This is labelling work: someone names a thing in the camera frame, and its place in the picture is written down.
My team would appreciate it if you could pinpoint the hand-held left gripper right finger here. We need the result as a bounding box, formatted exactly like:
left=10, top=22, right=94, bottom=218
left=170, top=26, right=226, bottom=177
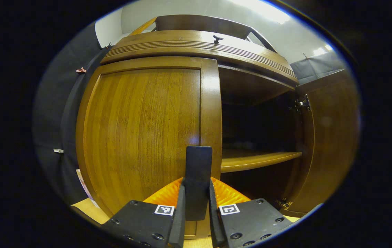
left=209, top=176, right=293, bottom=248

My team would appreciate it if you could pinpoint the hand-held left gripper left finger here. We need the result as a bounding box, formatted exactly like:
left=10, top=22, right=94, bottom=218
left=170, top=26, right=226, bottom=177
left=100, top=177, right=186, bottom=248

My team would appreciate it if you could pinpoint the black door handle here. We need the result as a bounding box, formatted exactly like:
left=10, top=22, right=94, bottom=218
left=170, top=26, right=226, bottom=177
left=186, top=146, right=213, bottom=221

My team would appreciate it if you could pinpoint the wooden cabinet door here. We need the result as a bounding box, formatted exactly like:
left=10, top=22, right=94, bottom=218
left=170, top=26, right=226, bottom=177
left=284, top=69, right=361, bottom=218
left=75, top=56, right=222, bottom=240

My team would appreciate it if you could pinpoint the wooden double-door shoe cabinet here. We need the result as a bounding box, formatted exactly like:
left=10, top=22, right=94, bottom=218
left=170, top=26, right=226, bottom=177
left=75, top=14, right=361, bottom=240

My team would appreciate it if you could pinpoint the brass door hinge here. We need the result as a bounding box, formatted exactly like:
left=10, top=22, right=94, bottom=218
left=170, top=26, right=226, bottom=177
left=275, top=198, right=293, bottom=210

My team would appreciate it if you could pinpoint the wooden inner cabinet shelf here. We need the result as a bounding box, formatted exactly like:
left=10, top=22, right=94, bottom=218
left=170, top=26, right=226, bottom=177
left=221, top=149, right=302, bottom=173

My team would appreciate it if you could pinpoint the silver door hinge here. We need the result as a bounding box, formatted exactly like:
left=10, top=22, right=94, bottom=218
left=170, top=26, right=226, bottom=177
left=289, top=95, right=310, bottom=113

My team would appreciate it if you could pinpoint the black backdrop cloth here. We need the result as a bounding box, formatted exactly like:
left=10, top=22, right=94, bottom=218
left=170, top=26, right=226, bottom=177
left=32, top=22, right=114, bottom=205
left=290, top=51, right=346, bottom=85

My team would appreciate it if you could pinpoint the wooden ribbed drawer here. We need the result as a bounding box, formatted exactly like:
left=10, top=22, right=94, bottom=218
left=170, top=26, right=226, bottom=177
left=100, top=30, right=299, bottom=86

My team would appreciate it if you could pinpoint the small ceiling light panel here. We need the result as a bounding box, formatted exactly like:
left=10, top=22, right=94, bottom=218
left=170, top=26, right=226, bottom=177
left=313, top=44, right=334, bottom=56

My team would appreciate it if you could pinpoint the large ceiling light panel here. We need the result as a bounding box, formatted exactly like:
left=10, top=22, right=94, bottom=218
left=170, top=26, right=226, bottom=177
left=230, top=0, right=291, bottom=24

